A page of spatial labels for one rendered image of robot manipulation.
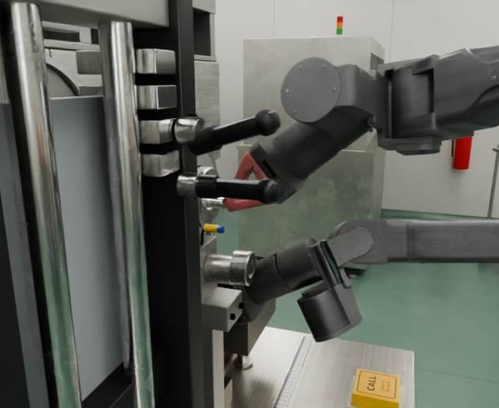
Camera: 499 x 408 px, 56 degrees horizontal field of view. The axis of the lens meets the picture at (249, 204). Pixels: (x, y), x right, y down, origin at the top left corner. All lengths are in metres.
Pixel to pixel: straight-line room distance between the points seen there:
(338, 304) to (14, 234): 0.48
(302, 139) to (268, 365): 0.50
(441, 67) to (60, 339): 0.36
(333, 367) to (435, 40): 4.37
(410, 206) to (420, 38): 1.65
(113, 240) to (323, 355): 0.69
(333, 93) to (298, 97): 0.03
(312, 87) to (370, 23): 4.65
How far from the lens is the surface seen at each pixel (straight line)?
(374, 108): 0.45
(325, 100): 0.42
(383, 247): 0.62
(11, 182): 0.21
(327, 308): 0.62
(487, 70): 0.43
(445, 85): 0.45
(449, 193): 5.16
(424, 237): 0.64
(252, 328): 0.78
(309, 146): 0.50
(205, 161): 0.60
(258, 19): 5.30
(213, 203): 0.55
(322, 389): 0.84
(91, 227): 0.26
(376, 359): 0.93
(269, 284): 0.63
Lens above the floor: 1.39
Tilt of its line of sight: 15 degrees down
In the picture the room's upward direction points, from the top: straight up
